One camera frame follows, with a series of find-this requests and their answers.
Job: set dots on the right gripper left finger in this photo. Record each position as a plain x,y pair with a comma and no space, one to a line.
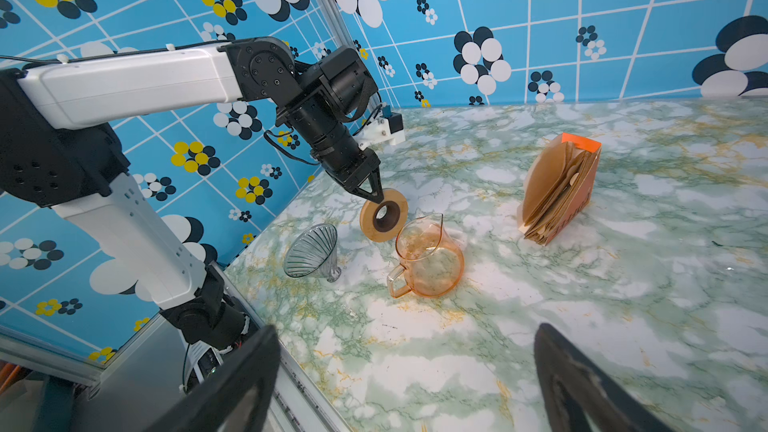
234,398

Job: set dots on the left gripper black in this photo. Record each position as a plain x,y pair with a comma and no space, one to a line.
332,145

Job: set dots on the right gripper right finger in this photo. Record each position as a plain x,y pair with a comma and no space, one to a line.
578,395

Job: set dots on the wooden ring dripper holder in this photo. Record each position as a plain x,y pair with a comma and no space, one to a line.
382,222

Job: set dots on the grey ribbed glass dripper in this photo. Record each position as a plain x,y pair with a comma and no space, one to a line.
314,252

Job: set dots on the orange glass coffee carafe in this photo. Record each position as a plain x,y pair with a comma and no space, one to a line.
431,263

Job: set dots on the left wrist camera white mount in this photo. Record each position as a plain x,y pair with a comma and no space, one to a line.
383,126

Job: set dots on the left aluminium corner post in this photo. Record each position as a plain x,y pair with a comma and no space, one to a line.
338,30

